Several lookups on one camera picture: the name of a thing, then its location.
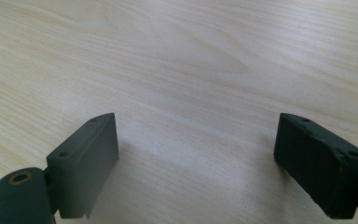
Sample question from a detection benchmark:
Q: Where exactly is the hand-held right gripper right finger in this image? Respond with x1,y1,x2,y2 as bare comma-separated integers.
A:
273,112,358,220

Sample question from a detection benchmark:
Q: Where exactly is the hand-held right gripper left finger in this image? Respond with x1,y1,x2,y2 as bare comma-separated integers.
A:
46,112,119,219

